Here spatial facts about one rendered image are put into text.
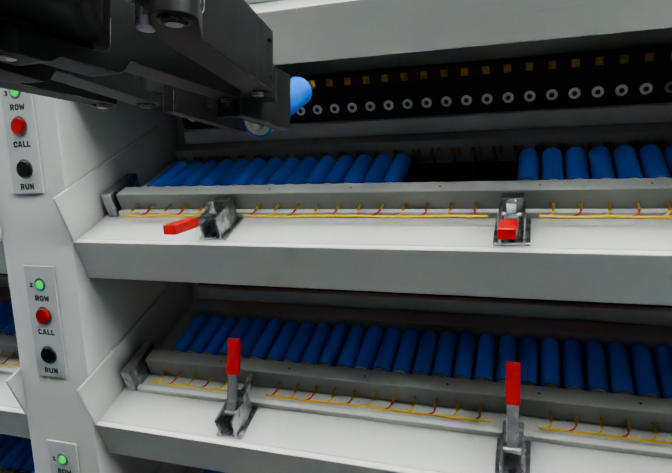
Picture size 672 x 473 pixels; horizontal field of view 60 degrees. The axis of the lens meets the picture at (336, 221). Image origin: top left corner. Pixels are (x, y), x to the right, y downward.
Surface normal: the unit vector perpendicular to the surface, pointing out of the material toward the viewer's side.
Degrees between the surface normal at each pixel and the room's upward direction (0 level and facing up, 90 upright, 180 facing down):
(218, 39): 91
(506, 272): 111
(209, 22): 91
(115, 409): 22
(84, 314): 90
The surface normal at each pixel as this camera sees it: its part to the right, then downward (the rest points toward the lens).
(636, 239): -0.17, -0.86
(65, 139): 0.94, 0.00
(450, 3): -0.29, 0.51
